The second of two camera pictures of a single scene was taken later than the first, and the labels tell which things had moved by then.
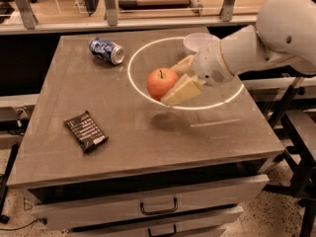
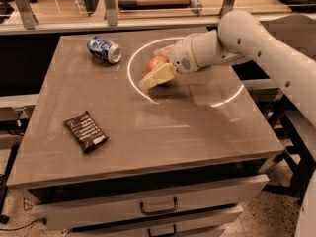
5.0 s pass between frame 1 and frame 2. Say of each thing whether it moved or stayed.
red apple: moved
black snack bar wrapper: stayed
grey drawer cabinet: stayed
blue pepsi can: stayed
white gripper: moved
